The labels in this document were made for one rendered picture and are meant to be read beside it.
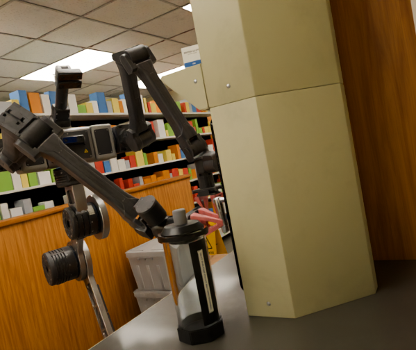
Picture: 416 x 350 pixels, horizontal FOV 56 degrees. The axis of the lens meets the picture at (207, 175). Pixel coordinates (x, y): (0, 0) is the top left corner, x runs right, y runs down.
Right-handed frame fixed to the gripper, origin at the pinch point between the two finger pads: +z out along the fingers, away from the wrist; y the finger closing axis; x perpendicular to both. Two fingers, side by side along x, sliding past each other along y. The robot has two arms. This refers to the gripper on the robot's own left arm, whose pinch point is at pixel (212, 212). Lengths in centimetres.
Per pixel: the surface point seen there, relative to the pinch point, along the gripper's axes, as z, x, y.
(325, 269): 8, -39, 50
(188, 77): -38, -46, 29
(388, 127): -19, -9, 63
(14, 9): -156, 74, -182
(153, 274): 62, 109, -131
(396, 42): -39, -9, 68
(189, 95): -34, -46, 28
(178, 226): -7, -57, 27
